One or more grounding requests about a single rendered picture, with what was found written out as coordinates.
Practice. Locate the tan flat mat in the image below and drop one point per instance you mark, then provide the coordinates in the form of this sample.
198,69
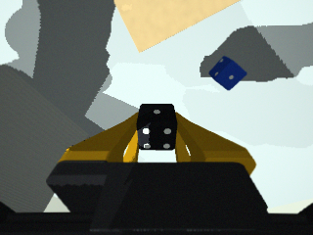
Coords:
152,21

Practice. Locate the blue die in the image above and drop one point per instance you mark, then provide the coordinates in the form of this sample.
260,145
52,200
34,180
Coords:
227,73

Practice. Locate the black die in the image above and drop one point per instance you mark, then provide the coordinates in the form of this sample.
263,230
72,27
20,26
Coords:
156,127

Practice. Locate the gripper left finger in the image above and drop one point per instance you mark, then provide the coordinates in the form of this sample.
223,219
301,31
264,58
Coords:
108,145

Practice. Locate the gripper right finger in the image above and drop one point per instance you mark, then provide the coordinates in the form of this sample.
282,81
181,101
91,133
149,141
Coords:
207,146

